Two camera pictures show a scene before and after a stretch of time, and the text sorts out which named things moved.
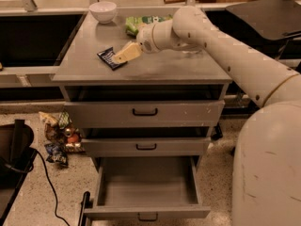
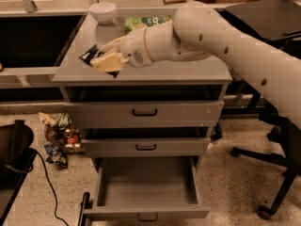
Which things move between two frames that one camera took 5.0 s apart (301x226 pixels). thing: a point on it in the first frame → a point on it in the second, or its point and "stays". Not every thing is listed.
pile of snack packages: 63,137 stays
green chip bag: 134,23 stays
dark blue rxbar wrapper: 107,56 → 87,57
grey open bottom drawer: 148,188 stays
